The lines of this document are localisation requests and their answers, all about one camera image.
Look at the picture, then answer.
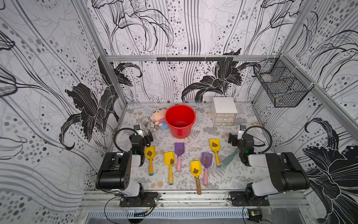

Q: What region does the green cleaning brush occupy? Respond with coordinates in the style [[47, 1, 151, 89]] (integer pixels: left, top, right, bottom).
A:
[[222, 149, 239, 166]]

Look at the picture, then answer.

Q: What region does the purple trowel pink handle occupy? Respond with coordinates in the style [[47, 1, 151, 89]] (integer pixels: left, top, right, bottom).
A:
[[201, 152, 213, 186], [174, 142, 185, 172]]

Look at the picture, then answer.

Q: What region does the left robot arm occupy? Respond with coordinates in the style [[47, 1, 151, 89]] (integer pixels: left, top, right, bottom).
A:
[[96, 128, 153, 200]]

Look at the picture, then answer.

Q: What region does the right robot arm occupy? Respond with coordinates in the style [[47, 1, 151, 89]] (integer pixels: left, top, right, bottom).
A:
[[228, 133, 310, 200]]

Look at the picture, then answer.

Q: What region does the yellow trowel far left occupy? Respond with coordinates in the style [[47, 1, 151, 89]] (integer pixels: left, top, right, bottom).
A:
[[145, 146, 156, 176]]

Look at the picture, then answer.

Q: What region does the yellow trowel right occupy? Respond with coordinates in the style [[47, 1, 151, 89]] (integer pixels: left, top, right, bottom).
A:
[[209, 139, 221, 168]]

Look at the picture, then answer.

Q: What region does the yellow trowel blue tip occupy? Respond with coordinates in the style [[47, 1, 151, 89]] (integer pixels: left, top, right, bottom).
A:
[[164, 152, 175, 185]]

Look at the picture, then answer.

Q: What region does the red plastic bucket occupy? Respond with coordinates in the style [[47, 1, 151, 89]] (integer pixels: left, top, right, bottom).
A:
[[165, 105, 196, 139]]

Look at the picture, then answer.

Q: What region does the plush doll toy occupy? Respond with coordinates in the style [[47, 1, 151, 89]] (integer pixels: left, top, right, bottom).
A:
[[141, 108, 169, 132]]

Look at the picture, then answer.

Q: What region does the white mini drawer cabinet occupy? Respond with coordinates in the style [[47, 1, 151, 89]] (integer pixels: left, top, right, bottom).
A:
[[211, 97, 238, 126]]

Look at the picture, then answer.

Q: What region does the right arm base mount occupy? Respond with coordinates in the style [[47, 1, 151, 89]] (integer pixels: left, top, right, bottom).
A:
[[227, 191, 270, 207]]

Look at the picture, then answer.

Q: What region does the yellow trowel wooden handle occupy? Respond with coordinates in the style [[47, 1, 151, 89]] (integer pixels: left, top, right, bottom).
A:
[[190, 161, 202, 195]]

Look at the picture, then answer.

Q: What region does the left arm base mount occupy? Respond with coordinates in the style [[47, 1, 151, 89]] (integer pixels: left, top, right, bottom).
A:
[[119, 192, 159, 208]]

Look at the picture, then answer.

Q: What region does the black wire wall basket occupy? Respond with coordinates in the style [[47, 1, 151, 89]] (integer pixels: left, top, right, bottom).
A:
[[253, 57, 314, 108]]

